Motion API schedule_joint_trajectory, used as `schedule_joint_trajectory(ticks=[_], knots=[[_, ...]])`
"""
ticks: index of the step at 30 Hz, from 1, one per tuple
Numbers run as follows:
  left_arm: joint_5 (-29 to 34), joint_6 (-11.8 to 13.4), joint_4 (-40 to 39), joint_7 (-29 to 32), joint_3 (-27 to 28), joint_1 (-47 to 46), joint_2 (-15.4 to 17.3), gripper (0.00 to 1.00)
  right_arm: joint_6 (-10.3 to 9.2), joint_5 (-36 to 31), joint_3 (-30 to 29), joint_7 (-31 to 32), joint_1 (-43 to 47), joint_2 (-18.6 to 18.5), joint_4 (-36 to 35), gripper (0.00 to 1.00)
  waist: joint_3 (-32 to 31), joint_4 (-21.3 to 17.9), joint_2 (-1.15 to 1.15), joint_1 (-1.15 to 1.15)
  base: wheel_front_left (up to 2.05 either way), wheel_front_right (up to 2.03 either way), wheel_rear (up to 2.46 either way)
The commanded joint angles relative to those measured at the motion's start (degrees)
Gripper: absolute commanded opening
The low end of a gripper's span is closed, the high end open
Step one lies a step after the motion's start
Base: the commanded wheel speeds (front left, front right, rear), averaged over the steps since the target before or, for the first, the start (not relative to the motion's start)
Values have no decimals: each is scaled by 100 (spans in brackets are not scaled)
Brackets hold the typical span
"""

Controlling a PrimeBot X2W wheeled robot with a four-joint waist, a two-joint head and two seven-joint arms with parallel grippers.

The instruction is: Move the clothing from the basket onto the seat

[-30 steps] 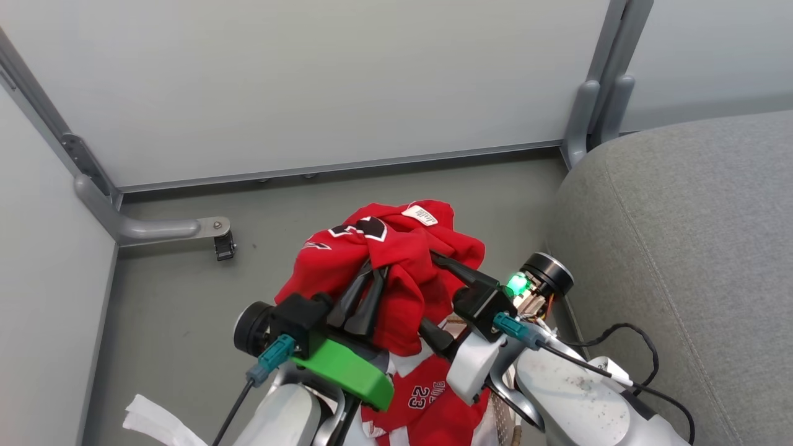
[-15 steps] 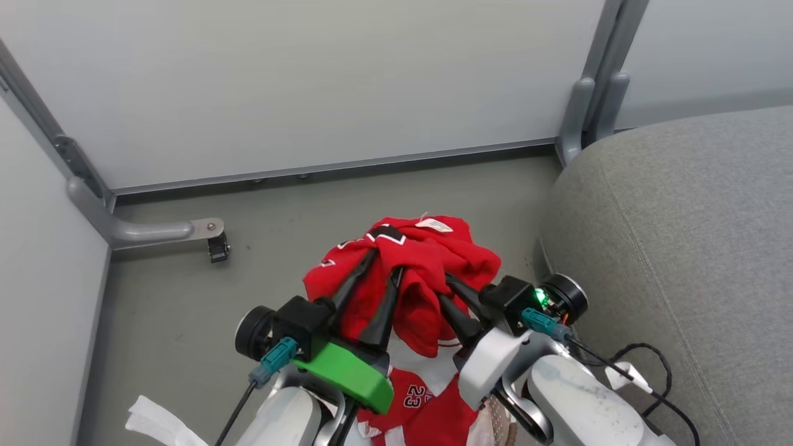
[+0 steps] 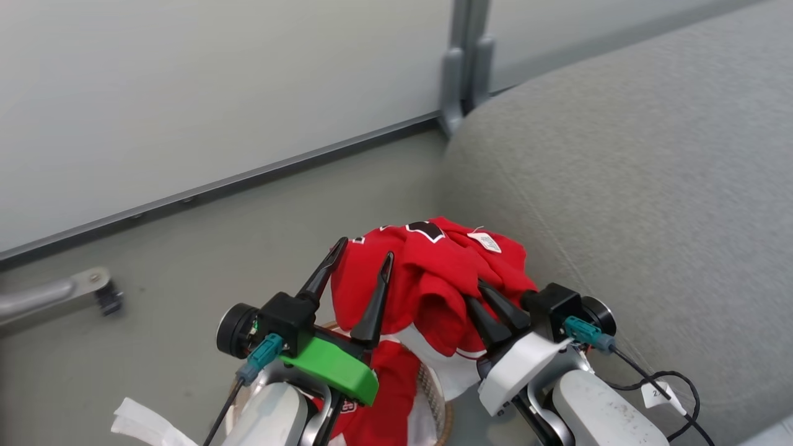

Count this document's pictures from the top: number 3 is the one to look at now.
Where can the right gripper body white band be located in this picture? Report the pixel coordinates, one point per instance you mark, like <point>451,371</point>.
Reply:
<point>520,371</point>

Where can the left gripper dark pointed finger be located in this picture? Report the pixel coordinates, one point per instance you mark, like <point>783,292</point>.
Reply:
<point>375,310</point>
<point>322,272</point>

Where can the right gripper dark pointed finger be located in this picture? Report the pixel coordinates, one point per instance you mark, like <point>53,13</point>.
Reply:
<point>490,325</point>
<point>508,310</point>

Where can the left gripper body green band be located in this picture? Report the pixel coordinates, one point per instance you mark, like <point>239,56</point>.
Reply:
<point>331,368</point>

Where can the red and white jersey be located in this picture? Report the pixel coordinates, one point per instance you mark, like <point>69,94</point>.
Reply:
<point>427,279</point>

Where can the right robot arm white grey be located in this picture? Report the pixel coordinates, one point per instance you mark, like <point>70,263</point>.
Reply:
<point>598,406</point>

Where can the woven laundry basket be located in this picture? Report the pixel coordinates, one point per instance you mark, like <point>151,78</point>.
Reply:
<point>441,402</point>

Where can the grey fabric sofa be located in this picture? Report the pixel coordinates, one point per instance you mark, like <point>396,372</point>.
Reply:
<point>650,186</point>

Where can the white fabric strip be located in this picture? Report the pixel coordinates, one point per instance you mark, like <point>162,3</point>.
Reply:
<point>145,424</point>

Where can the grey metal leg with caster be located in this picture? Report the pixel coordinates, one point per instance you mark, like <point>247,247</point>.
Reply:
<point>56,297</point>

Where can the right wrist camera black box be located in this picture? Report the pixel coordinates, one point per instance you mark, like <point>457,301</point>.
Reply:
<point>560,306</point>

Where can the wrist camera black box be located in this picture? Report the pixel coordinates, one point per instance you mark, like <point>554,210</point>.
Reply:
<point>560,306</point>
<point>272,322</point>

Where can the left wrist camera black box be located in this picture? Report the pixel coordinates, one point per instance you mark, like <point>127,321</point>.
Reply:
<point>272,322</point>

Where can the dark grey baseboard rail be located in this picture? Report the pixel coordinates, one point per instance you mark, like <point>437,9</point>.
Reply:
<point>217,186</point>

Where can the grey metal partition post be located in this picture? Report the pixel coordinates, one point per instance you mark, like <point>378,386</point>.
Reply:
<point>464,68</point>

